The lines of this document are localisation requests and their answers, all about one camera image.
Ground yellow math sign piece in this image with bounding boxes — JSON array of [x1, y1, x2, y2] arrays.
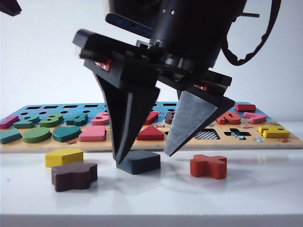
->
[[258, 125, 291, 139]]

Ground pink math sign piece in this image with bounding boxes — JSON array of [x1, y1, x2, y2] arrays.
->
[[243, 113, 267, 124]]

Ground green number three piece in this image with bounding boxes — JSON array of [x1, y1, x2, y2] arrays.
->
[[39, 113, 64, 128]]

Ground red number seven piece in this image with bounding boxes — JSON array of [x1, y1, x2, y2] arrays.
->
[[143, 111, 159, 125]]

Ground colourful wooden puzzle board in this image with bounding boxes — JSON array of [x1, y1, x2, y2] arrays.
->
[[0, 101, 303, 153]]

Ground dark green number four piece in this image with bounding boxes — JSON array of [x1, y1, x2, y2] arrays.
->
[[66, 113, 89, 126]]

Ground orange cross block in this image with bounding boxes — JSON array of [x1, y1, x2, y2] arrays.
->
[[190, 154, 227, 181]]

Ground teal parallelogram block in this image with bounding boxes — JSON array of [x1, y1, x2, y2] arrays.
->
[[0, 128, 22, 145]]

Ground brown number eight piece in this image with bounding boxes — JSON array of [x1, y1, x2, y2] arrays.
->
[[165, 111, 177, 125]]

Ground pink number five piece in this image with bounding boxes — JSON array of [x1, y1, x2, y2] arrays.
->
[[91, 111, 110, 126]]

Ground dark blue square block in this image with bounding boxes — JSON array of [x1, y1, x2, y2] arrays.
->
[[116, 149, 161, 175]]

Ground magenta number one piece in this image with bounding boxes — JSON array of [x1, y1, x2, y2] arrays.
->
[[0, 115, 19, 130]]

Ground yellow pentagon block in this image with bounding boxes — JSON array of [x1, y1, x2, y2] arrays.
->
[[45, 148, 84, 168]]

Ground green oval block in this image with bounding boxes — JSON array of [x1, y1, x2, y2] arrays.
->
[[22, 127, 52, 144]]

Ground green number two piece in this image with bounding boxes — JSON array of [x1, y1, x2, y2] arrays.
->
[[13, 114, 41, 129]]

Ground teal semicircle block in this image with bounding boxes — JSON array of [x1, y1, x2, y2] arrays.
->
[[52, 126, 81, 143]]

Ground orange number ten piece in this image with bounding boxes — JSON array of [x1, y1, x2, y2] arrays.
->
[[215, 111, 243, 125]]

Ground dark brown star block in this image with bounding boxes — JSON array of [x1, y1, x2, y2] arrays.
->
[[51, 162, 98, 192]]

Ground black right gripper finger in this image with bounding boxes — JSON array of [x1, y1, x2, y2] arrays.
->
[[164, 85, 235, 157]]

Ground red minus sign piece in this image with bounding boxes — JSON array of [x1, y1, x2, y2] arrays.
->
[[234, 104, 257, 112]]

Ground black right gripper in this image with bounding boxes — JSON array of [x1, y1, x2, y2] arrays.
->
[[72, 29, 232, 164]]

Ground pink trapezoid block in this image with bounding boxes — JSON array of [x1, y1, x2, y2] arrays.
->
[[79, 125, 107, 142]]

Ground black sleeved cable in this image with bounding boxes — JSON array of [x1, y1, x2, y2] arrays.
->
[[222, 0, 286, 67]]

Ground red triangle block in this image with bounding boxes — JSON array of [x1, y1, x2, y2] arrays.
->
[[136, 125, 164, 141]]

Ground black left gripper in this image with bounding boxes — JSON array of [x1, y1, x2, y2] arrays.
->
[[0, 0, 23, 17]]

